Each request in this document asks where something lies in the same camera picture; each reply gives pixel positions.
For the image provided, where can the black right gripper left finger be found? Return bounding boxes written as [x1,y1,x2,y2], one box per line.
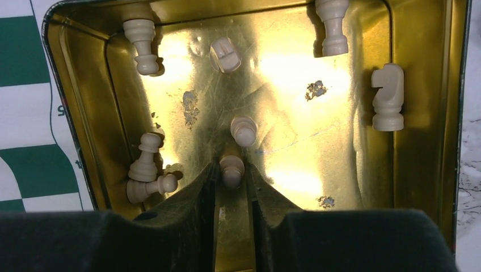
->
[1,163,220,271]

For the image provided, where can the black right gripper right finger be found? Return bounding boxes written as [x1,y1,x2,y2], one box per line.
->
[246,164,457,271]

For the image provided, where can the gold tin with light pieces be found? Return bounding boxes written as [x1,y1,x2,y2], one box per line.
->
[41,1,471,249]

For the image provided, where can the green white chess board mat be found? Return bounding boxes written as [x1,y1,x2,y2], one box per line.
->
[1,1,94,212]

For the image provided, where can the light pawn lying in tin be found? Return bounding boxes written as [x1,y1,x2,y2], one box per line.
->
[126,174,178,204]

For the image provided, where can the light piece upright in tin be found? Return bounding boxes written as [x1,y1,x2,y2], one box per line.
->
[230,116,257,147]

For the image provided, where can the light knight in tin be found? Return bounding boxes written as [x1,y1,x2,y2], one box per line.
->
[371,63,404,131]

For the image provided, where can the light rook in tin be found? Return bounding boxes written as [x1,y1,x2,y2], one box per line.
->
[209,36,242,74]

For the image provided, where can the light bishop in tin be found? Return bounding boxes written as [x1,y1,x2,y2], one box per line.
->
[123,19,159,75]

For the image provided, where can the light queen in tin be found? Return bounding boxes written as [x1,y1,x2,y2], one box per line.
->
[315,0,349,57]

